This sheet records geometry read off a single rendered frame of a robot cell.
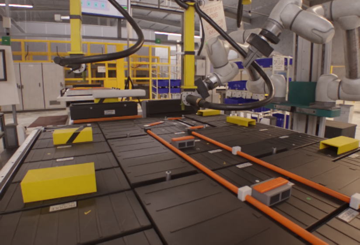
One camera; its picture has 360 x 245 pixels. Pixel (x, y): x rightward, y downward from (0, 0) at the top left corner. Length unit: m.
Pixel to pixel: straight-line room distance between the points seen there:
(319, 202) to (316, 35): 0.72
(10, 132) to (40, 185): 0.97
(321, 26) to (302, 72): 1.26
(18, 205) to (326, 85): 1.88
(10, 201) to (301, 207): 0.61
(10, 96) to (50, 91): 6.43
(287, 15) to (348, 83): 0.89
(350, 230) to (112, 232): 0.41
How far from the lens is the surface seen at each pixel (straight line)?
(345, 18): 1.59
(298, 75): 2.24
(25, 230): 0.47
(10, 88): 3.56
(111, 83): 10.83
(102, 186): 0.55
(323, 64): 2.13
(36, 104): 10.05
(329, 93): 1.89
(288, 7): 1.10
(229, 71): 1.33
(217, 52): 1.27
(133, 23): 1.09
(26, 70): 10.05
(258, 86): 2.18
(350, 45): 1.68
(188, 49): 1.23
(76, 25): 1.31
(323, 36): 1.05
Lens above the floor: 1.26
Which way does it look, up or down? 8 degrees down
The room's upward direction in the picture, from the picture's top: straight up
